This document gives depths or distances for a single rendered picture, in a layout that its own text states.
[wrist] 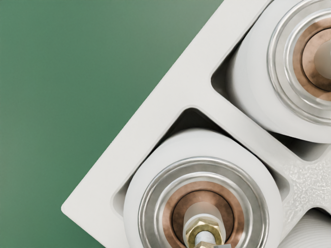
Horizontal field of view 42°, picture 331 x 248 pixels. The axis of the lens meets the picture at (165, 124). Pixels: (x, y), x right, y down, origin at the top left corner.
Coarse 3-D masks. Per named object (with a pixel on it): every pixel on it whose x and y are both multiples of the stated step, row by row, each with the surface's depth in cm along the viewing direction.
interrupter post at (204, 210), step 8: (192, 208) 24; (200, 208) 23; (208, 208) 24; (216, 208) 25; (184, 216) 25; (192, 216) 22; (200, 216) 22; (208, 216) 22; (216, 216) 22; (184, 224) 23; (184, 232) 22; (224, 232) 22; (184, 240) 22; (224, 240) 22
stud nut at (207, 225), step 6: (198, 222) 21; (204, 222) 21; (210, 222) 22; (216, 222) 22; (192, 228) 21; (198, 228) 21; (204, 228) 21; (210, 228) 21; (216, 228) 21; (186, 234) 21; (192, 234) 21; (216, 234) 21; (192, 240) 21; (216, 240) 21; (222, 240) 21; (192, 246) 21
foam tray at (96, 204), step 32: (224, 0) 32; (256, 0) 32; (224, 32) 32; (192, 64) 32; (224, 64) 43; (160, 96) 32; (192, 96) 32; (224, 96) 43; (128, 128) 32; (160, 128) 32; (224, 128) 32; (256, 128) 32; (128, 160) 32; (288, 160) 32; (320, 160) 32; (96, 192) 33; (288, 192) 32; (320, 192) 32; (96, 224) 33; (288, 224) 32
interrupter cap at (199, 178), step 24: (168, 168) 25; (192, 168) 25; (216, 168) 25; (240, 168) 25; (144, 192) 25; (168, 192) 25; (192, 192) 25; (216, 192) 25; (240, 192) 25; (144, 216) 25; (168, 216) 25; (240, 216) 25; (264, 216) 24; (144, 240) 25; (168, 240) 25; (240, 240) 25; (264, 240) 25
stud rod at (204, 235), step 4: (200, 232) 21; (204, 232) 21; (208, 232) 21; (196, 236) 21; (200, 236) 21; (204, 236) 20; (208, 236) 20; (212, 236) 21; (196, 240) 21; (200, 240) 20; (204, 240) 20; (208, 240) 20; (212, 240) 20; (196, 244) 20
